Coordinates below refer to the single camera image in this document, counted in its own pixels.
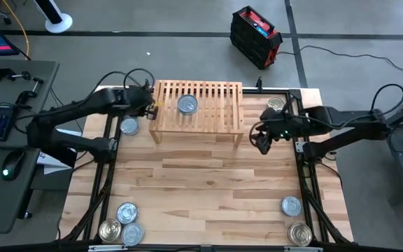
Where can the red and black equipment case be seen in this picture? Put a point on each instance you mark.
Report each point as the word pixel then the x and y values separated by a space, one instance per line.
pixel 254 38

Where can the silver metal bracket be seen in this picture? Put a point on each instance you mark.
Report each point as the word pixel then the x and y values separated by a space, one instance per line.
pixel 303 249
pixel 107 248

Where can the gold lidded tin can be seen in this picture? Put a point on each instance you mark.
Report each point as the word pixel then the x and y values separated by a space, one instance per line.
pixel 275 102
pixel 299 234
pixel 110 230

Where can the black table clamp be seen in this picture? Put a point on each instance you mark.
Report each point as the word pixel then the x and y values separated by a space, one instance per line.
pixel 258 82

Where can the white pedestal stand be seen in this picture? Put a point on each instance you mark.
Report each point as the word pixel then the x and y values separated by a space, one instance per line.
pixel 59 24

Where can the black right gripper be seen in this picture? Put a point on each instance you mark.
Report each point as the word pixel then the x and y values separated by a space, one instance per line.
pixel 275 124

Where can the black box beside desk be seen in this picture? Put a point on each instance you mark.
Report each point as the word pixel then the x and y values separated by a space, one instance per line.
pixel 65 161

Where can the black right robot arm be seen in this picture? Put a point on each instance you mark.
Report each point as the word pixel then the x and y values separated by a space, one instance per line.
pixel 334 113

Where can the wooden slatted shelf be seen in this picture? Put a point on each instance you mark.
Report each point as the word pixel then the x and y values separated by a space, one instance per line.
pixel 201 130

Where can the silver lidded tin can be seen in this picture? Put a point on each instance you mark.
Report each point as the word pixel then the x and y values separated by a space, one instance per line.
pixel 129 126
pixel 132 234
pixel 127 213
pixel 291 206
pixel 187 104

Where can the grey desk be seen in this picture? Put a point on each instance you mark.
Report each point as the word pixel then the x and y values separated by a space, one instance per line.
pixel 49 68

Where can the white printed paper sheet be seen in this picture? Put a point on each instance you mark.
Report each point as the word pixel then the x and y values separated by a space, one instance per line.
pixel 69 133

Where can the silver mounting plate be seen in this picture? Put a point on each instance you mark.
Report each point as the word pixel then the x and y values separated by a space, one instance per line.
pixel 300 146

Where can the black computer mouse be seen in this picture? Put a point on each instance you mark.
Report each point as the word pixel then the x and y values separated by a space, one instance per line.
pixel 12 164

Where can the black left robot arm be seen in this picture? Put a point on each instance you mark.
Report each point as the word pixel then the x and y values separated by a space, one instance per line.
pixel 82 104

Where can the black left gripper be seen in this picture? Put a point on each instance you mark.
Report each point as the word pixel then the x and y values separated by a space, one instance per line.
pixel 138 101

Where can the black desk clamp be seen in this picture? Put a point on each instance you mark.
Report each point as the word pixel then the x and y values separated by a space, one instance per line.
pixel 26 94
pixel 3 74

